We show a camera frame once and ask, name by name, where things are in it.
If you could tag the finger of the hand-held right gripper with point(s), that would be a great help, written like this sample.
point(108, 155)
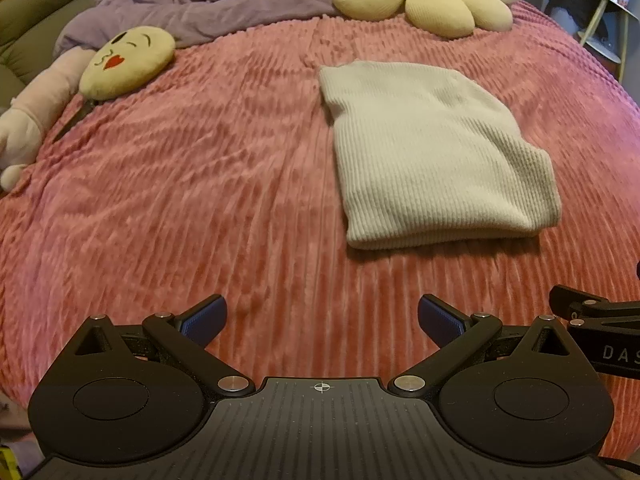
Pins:
point(562, 300)

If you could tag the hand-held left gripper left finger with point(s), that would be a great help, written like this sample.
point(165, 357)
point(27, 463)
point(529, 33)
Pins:
point(202, 321)

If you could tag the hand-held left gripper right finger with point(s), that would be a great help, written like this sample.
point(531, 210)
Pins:
point(442, 321)

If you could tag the cream knit sweater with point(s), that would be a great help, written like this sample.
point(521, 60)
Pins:
point(430, 160)

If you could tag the pink ribbed blanket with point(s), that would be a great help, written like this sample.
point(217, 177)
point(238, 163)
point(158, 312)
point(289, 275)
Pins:
point(200, 210)

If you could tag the pale pink plush toy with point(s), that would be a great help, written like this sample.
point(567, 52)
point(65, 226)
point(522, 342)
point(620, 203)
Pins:
point(35, 115)

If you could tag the yellow kissing face pillow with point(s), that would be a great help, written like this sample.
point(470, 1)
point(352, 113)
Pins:
point(130, 62)

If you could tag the black cloth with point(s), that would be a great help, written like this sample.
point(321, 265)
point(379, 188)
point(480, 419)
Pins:
point(570, 7)

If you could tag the light wooden side stand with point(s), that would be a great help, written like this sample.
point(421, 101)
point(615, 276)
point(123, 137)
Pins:
point(607, 10)

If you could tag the purple blanket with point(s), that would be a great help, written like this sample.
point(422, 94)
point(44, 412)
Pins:
point(210, 0)

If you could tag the olive green headboard cushion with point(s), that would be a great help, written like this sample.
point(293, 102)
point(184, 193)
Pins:
point(40, 20)

